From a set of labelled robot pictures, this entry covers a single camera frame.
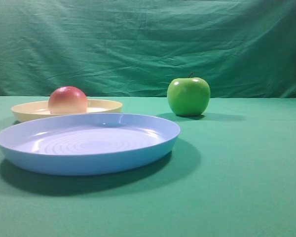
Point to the blue plastic plate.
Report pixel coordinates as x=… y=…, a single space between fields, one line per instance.
x=88 y=144

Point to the yellow plastic plate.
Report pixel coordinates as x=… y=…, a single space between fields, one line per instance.
x=39 y=109

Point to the green apple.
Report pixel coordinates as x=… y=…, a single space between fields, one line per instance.
x=188 y=97

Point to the green table cloth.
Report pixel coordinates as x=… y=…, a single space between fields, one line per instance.
x=232 y=173

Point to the green backdrop cloth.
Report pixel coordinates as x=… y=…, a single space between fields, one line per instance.
x=242 y=48

